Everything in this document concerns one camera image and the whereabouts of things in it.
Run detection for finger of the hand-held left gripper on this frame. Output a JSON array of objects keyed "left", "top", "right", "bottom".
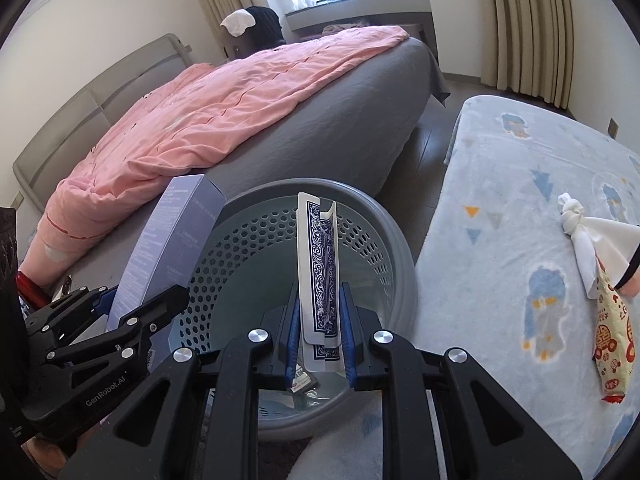
[
  {"left": 45, "top": 285, "right": 191, "bottom": 366},
  {"left": 25, "top": 287, "right": 118, "bottom": 346}
]

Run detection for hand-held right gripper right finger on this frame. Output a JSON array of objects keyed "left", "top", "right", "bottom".
[{"left": 339, "top": 282, "right": 583, "bottom": 480}]

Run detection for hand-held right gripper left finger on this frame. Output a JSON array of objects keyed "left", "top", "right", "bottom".
[{"left": 57, "top": 282, "right": 303, "bottom": 480}]

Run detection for long lavender box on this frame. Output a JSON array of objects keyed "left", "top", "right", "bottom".
[{"left": 107, "top": 174, "right": 227, "bottom": 361}]

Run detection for blue patterned card box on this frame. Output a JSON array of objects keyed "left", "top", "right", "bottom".
[{"left": 296, "top": 191, "right": 346, "bottom": 373}]

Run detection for grey perforated wastebasket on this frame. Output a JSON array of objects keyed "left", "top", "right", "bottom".
[{"left": 150, "top": 177, "right": 418, "bottom": 443}]

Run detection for small printed wrapper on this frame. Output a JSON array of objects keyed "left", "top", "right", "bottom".
[{"left": 292, "top": 367, "right": 318, "bottom": 391}]

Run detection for red object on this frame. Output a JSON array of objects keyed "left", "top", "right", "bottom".
[{"left": 17, "top": 270, "right": 53, "bottom": 311}]

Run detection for grey headboard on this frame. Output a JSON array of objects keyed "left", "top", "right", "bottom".
[{"left": 12, "top": 34, "right": 193, "bottom": 211}]

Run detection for bed with pink blanket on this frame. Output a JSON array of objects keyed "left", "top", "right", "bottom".
[{"left": 20, "top": 25, "right": 411, "bottom": 286}]

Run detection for cream and red snack packet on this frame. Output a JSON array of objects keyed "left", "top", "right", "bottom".
[{"left": 592, "top": 255, "right": 640, "bottom": 405}]

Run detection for knotted white bag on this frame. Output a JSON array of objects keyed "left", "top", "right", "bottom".
[{"left": 557, "top": 192, "right": 640, "bottom": 301}]

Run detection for white cloth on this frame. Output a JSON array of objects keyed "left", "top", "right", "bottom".
[{"left": 220, "top": 8, "right": 257, "bottom": 38}]

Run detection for dark chair with white cloth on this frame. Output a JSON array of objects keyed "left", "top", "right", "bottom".
[{"left": 245, "top": 6, "right": 288, "bottom": 53}]

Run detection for grey windowsill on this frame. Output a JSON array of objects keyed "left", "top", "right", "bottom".
[{"left": 285, "top": 0, "right": 433, "bottom": 31}]

